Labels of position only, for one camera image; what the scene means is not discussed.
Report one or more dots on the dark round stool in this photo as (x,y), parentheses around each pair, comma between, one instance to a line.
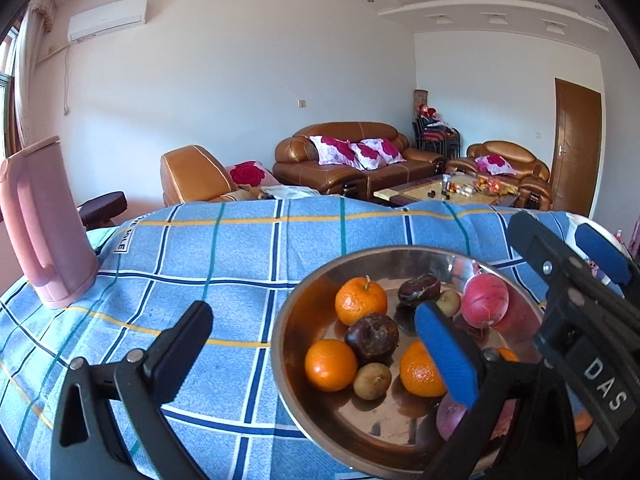
(102,207)

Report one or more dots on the small orange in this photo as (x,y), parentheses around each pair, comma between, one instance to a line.
(507,355)

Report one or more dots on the red plush toys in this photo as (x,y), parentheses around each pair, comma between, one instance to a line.
(430,110)

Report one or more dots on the pink electric kettle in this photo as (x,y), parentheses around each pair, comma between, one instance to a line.
(40,230)

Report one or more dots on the brown kiwi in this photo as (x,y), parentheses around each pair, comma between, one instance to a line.
(448,302)
(372,381)

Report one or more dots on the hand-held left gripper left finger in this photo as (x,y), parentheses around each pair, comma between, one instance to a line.
(172,365)

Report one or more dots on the wooden coffee table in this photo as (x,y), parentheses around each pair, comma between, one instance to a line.
(420,192)

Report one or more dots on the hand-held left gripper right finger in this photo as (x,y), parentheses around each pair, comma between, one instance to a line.
(445,355)

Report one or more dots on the pink radish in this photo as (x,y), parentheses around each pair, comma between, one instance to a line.
(485,300)

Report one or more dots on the round dark mangosteen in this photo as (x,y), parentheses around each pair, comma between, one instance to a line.
(372,336)

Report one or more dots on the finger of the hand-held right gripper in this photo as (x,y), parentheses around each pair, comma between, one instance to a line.
(540,250)
(605,255)

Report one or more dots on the brown leather sofa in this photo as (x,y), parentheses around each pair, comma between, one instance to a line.
(295,160)

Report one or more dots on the white red flower pillow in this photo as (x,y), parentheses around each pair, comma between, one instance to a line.
(492,164)
(377,152)
(332,147)

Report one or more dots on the tall patterned vase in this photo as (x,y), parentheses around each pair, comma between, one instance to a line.
(420,100)

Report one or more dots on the blue plaid blanket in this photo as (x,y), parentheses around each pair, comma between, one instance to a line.
(200,260)

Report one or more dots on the stacked black chairs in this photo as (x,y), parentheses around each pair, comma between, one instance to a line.
(440,137)

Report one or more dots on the brown wooden door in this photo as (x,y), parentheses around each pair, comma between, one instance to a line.
(575,150)

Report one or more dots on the stainless steel bowl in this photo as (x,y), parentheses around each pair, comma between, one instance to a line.
(320,420)

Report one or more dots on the white air conditioner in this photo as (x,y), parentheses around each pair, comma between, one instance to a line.
(107,17)

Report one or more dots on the purple radish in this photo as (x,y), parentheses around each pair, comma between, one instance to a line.
(450,420)

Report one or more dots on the window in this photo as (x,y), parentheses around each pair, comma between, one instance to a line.
(6,90)

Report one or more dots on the pink curtain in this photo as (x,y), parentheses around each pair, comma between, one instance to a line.
(27,60)

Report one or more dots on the brown leather armchair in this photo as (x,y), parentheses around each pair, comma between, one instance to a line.
(192,172)
(530,170)

